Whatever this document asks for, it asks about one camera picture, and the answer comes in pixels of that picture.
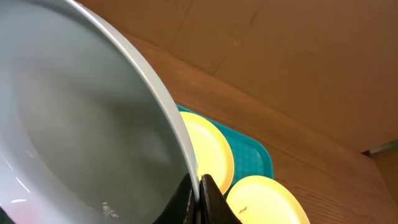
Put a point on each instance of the teal plastic tray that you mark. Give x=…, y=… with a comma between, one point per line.
x=250, y=156

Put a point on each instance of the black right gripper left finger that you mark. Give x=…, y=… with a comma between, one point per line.
x=181, y=208

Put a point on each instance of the yellow plate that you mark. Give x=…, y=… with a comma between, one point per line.
x=259, y=199
x=212, y=151

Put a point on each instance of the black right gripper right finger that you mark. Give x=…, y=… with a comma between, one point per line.
x=214, y=208

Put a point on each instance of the light blue plate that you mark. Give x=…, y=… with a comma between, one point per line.
x=89, y=133

